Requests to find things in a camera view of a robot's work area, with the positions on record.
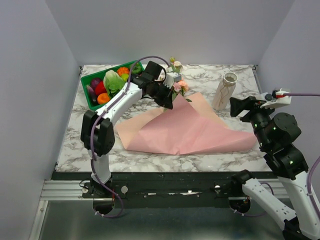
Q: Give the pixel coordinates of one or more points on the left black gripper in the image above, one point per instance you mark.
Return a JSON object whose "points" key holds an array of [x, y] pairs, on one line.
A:
{"points": [[166, 101]]}

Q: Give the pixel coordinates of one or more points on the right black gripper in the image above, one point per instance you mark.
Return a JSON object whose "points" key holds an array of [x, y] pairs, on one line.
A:
{"points": [[236, 105]]}

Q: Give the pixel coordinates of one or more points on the pink flower bouquet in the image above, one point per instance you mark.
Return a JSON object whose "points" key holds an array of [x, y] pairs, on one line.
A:
{"points": [[179, 88]]}

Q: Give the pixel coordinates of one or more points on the pink wrapping paper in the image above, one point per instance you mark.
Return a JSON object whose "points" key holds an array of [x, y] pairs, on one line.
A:
{"points": [[191, 127]]}

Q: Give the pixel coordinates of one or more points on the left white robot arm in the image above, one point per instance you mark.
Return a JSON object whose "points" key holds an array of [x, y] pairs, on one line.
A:
{"points": [[97, 130]]}

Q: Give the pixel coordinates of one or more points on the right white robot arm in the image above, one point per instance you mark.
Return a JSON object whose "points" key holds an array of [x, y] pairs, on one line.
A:
{"points": [[275, 136]]}

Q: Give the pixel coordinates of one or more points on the white ceramic vase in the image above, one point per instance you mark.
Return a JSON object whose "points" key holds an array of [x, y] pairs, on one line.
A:
{"points": [[224, 91]]}

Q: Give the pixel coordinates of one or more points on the white rose stem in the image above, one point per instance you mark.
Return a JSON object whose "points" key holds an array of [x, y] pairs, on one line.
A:
{"points": [[175, 66]]}

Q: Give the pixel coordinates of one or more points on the green bell pepper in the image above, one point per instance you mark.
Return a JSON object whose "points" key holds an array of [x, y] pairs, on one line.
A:
{"points": [[136, 69]]}

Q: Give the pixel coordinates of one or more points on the green plastic tray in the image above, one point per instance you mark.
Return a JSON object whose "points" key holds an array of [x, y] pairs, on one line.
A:
{"points": [[97, 74]]}

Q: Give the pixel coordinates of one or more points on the lime green fruit toy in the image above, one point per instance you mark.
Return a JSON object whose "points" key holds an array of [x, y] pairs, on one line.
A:
{"points": [[125, 76]]}

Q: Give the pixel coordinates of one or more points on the orange pumpkin toy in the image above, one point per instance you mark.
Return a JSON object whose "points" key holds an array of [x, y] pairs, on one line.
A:
{"points": [[123, 70]]}

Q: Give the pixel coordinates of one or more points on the green lettuce toy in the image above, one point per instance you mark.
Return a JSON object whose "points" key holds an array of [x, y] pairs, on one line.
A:
{"points": [[113, 83]]}

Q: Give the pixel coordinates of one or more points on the orange tangerine toy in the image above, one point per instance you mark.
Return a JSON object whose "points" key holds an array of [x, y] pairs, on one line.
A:
{"points": [[103, 98]]}

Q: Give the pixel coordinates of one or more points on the red tomato toy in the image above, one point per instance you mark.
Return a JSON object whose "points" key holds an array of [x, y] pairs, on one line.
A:
{"points": [[100, 89]]}

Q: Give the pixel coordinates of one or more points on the purple onion toy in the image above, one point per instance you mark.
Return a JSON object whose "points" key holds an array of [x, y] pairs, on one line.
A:
{"points": [[95, 82]]}

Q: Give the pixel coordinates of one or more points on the purple eggplant toy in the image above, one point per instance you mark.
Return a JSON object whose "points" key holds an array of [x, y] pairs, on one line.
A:
{"points": [[91, 94]]}

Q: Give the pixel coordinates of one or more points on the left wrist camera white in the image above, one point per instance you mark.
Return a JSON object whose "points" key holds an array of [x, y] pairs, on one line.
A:
{"points": [[171, 78]]}

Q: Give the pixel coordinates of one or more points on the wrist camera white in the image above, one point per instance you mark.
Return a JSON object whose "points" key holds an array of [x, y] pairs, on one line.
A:
{"points": [[171, 78], [280, 99]]}

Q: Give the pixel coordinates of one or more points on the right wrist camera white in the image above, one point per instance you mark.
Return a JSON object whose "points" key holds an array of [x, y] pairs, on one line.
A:
{"points": [[280, 99]]}

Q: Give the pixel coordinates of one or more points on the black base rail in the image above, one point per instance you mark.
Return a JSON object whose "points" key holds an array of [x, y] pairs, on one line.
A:
{"points": [[162, 189]]}

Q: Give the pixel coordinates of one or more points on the aluminium frame rail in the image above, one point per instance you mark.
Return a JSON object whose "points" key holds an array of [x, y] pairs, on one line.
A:
{"points": [[62, 213]]}

